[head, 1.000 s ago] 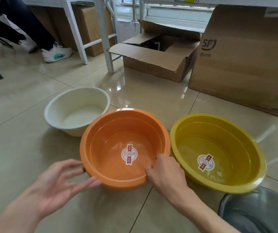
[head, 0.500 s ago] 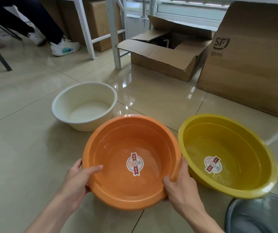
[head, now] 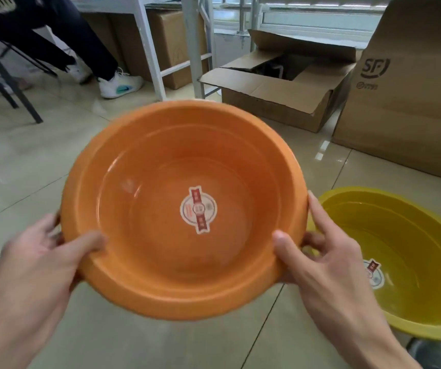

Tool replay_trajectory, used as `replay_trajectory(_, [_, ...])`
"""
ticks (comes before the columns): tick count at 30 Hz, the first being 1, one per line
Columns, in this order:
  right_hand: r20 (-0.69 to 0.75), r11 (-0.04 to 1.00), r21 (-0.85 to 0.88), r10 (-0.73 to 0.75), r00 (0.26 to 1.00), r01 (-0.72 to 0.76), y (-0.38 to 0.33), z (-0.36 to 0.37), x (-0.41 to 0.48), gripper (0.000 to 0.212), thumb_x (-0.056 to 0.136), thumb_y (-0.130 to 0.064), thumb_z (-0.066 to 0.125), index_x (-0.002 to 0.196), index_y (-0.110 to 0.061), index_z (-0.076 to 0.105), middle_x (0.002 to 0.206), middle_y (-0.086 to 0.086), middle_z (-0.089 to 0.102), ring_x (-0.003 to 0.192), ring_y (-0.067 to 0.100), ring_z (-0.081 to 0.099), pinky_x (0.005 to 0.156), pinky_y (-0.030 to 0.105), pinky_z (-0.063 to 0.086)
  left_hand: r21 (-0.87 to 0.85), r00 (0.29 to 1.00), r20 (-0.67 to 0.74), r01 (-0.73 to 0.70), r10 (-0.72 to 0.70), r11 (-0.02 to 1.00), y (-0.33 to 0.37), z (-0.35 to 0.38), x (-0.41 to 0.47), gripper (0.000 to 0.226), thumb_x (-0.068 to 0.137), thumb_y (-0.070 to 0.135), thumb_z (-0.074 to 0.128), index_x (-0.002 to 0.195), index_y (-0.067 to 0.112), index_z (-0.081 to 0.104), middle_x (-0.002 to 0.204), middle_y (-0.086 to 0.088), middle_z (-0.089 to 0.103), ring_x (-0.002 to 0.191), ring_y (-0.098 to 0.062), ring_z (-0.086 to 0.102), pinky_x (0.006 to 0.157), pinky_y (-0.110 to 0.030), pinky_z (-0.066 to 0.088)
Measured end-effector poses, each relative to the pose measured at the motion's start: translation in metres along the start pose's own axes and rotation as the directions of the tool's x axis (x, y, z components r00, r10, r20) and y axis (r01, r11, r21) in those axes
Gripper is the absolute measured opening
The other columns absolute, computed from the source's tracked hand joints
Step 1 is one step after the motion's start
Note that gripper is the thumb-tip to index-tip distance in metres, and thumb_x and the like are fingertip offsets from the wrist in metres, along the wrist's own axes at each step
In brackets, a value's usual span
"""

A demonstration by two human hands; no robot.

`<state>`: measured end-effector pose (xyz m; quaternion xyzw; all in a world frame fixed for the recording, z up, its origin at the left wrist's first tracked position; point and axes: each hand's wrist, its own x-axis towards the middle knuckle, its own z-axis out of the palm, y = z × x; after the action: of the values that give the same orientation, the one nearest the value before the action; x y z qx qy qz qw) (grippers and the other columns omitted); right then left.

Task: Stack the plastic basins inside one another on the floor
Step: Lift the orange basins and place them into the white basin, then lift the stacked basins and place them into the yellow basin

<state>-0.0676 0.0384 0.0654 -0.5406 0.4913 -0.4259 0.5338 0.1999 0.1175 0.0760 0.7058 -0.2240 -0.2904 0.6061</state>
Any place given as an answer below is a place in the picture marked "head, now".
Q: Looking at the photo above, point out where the person's right hand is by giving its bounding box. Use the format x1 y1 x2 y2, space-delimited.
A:
272 190 388 336

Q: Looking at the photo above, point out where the black metal chair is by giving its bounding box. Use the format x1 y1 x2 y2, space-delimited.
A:
0 26 58 124

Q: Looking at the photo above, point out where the person's left hand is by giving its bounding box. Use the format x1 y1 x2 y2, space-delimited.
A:
0 212 108 335

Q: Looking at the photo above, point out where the open cardboard box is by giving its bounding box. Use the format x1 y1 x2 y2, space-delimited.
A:
199 29 363 133

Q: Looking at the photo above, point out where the yellow plastic basin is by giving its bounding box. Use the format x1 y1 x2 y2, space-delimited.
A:
307 187 441 341

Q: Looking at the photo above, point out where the grey round object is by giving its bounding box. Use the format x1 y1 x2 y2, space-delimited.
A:
404 336 441 369

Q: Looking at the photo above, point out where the person's left forearm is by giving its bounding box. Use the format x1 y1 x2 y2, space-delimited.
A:
0 281 64 369

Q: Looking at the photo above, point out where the orange plastic basin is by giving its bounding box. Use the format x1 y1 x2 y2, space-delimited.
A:
60 100 309 322

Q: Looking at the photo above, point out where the closed brown cardboard box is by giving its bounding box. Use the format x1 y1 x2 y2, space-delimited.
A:
79 8 209 91

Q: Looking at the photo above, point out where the window frame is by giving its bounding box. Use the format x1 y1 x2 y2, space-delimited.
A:
213 0 394 48

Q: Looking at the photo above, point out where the large printed cardboard box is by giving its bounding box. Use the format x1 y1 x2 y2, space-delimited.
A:
332 0 441 186

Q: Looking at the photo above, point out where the person's right forearm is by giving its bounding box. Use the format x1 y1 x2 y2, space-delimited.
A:
330 313 423 369

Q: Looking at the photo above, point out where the white metal rack frame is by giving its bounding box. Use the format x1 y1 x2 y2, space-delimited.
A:
67 0 261 102

